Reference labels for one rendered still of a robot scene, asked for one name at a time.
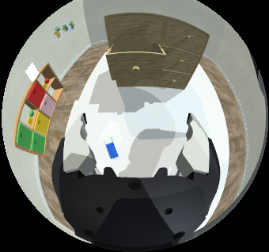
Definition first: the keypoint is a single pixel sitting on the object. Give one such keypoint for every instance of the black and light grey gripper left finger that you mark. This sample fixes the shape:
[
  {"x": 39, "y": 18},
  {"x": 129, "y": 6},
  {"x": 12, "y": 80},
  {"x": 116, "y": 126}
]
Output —
[{"x": 73, "y": 159}]

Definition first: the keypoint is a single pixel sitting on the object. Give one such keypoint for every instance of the brown wooden chest of drawers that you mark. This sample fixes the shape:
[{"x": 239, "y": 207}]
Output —
[{"x": 162, "y": 39}]

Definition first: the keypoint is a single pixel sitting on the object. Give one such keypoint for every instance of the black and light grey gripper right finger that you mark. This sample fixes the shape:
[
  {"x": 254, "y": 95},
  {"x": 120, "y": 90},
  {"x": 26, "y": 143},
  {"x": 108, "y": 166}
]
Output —
[{"x": 198, "y": 161}]

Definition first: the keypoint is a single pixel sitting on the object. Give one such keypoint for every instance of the blue and white eraser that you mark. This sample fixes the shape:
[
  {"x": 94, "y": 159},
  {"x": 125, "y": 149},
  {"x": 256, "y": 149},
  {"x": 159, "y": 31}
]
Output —
[{"x": 111, "y": 147}]

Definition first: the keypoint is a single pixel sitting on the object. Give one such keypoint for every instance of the dark wooden drawer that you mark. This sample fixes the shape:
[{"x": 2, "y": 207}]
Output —
[
  {"x": 125, "y": 28},
  {"x": 174, "y": 79},
  {"x": 180, "y": 59},
  {"x": 135, "y": 61},
  {"x": 132, "y": 82},
  {"x": 184, "y": 36}
]

